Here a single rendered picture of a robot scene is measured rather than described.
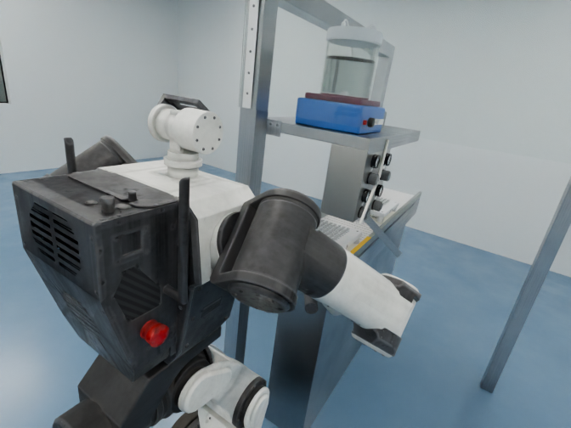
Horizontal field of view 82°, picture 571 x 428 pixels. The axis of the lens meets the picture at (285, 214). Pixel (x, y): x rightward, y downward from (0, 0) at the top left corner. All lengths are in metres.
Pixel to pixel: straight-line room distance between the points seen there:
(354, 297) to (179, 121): 0.37
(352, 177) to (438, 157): 3.39
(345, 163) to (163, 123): 0.50
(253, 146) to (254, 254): 0.60
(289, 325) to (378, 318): 0.87
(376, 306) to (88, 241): 0.39
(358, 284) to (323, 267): 0.07
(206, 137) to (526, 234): 4.04
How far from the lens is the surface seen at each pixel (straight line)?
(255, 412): 1.05
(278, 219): 0.43
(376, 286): 0.52
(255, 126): 0.97
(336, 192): 0.92
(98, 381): 0.72
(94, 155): 0.73
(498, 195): 4.25
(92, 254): 0.43
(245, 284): 0.40
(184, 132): 0.53
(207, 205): 0.48
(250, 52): 0.97
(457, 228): 4.37
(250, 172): 0.99
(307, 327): 1.34
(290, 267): 0.41
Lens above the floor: 1.44
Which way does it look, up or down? 21 degrees down
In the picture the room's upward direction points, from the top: 7 degrees clockwise
